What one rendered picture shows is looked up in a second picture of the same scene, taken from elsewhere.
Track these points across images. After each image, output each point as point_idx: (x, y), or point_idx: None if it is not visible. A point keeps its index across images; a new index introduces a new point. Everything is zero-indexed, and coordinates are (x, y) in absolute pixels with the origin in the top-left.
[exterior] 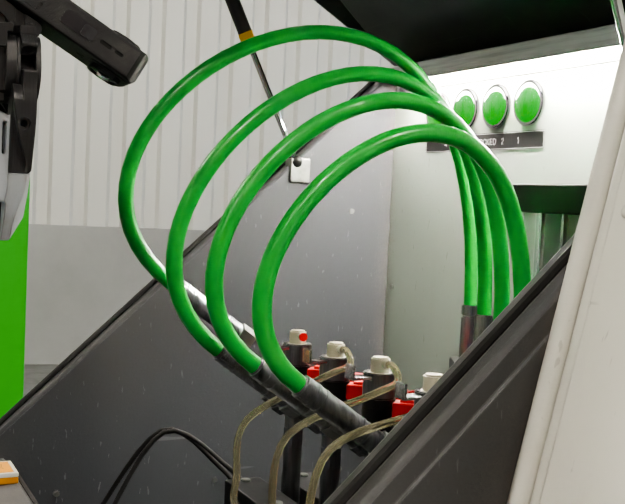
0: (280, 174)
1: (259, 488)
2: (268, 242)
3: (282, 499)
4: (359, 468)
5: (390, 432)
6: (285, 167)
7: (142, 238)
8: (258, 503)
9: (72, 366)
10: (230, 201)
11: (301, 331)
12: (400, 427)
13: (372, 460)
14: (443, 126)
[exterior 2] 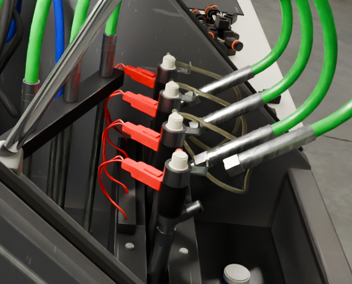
0: (44, 192)
1: (183, 280)
2: (291, 2)
3: (175, 257)
4: (233, 71)
5: (221, 57)
6: (26, 180)
7: None
8: (197, 257)
9: None
10: (308, 3)
11: (179, 151)
12: (221, 49)
13: (232, 62)
14: None
